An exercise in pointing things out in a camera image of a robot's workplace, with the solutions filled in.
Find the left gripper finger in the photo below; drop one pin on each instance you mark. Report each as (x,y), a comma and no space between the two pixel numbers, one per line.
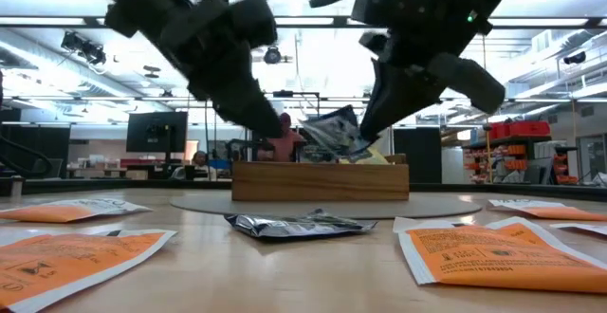
(237,95)

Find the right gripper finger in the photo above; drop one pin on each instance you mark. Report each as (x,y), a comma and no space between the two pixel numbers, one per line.
(393,95)

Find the dark blue tea packet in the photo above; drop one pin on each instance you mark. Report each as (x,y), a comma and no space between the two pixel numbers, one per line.
(334,133)
(313,156)
(299,226)

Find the person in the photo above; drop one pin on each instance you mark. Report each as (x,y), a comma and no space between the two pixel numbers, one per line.
(284,147)
(198,159)

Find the black computer monitor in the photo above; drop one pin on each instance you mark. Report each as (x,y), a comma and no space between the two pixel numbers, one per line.
(156,132)

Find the overhead light bar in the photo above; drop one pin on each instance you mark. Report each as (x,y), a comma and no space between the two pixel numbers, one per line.
(536,21)

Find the red storage crate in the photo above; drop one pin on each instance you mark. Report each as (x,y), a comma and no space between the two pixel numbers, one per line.
(499,130)
(530,128)

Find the wooden compartment box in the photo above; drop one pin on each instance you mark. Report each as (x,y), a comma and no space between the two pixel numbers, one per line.
(320,182)

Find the shelf rack with bins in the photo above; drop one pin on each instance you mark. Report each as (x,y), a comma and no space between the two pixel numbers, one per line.
(517,161)

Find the black ceiling fixture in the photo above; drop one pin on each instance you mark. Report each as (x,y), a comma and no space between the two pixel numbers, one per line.
(575,58)

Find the small grey canister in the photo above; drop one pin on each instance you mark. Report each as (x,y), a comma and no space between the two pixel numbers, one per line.
(16,187)

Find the round black overhead camera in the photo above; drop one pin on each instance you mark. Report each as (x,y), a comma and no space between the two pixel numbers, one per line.
(272,56)

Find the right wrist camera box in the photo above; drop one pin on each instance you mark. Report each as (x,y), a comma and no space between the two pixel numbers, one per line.
(377,4)

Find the black mounted camera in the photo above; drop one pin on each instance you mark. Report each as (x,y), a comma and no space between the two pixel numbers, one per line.
(83,47)

